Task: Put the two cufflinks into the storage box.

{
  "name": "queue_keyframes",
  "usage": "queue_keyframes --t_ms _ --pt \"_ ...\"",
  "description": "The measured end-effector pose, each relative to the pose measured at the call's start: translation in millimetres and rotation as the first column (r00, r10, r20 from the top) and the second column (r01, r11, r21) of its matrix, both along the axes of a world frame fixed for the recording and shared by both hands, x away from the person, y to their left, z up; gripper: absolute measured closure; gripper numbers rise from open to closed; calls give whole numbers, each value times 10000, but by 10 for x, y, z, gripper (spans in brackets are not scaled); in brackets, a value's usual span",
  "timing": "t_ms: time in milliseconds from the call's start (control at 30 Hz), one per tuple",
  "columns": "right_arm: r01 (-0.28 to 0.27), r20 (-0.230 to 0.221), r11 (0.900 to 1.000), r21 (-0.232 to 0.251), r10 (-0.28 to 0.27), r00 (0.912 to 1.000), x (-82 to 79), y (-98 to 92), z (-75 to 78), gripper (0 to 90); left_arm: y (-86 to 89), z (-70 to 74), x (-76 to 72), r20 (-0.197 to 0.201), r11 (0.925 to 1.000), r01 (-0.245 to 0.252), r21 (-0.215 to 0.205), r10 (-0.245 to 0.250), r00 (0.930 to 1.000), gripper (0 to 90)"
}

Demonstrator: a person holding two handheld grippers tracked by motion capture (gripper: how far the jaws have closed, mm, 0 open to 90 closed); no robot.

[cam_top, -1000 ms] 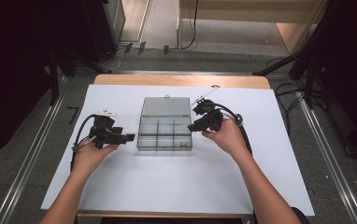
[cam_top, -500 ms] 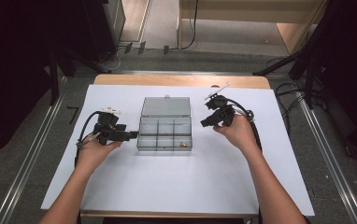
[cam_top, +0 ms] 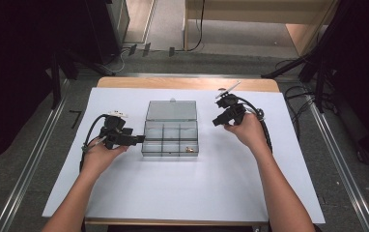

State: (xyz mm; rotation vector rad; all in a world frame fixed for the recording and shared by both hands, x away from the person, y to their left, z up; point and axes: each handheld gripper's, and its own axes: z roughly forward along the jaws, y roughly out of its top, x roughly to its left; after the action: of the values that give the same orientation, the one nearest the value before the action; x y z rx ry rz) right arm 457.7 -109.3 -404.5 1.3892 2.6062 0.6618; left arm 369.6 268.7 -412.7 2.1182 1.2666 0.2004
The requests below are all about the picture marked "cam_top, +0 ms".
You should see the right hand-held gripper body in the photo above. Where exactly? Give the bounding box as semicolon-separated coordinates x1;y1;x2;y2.
214;80;248;127

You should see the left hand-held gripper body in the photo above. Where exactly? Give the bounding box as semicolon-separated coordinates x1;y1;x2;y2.
99;110;134;150

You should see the clear plastic compartment box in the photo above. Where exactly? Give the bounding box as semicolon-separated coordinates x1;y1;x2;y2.
141;99;200;159

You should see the person's right hand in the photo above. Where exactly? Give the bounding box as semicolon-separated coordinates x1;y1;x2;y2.
223;112;270;154

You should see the person's left hand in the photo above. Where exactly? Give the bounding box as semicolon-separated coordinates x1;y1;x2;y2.
81;140;130;182

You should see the black angled tape mark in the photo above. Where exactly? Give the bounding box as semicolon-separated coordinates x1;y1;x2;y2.
69;109;83;130

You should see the wooden table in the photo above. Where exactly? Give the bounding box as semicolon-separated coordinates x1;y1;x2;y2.
82;76;281;227

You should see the white table sheet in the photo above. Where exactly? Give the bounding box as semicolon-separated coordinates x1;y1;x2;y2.
42;87;326;225

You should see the black metal stand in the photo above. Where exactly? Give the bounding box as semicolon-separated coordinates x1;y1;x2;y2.
45;44;80;110
260;0;351;114

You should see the light wooden bench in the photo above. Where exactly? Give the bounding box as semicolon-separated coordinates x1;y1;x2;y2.
182;0;339;58

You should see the black cabinet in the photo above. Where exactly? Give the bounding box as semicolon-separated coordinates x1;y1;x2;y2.
84;0;130;65

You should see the left hand-held gripper black cable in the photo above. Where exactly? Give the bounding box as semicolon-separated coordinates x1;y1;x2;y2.
79;113;110;172

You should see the hand-held gripper black cable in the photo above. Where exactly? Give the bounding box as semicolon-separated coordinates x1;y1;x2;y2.
236;96;274;153
79;113;110;172

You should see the right hand-held gripper black cable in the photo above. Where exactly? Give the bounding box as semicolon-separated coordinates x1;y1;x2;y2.
236;96;274;153

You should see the bundle of black floor cables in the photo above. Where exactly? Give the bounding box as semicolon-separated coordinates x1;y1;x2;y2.
273;57;338;138

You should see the white floor cable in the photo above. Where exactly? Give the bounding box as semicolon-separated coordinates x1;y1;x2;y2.
103;47;132;74

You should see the black hanging cable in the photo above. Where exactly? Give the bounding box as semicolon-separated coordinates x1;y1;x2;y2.
183;0;207;53

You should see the aluminium floor rail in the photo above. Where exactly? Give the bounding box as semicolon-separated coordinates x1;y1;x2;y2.
0;78;71;232
307;101;369;232

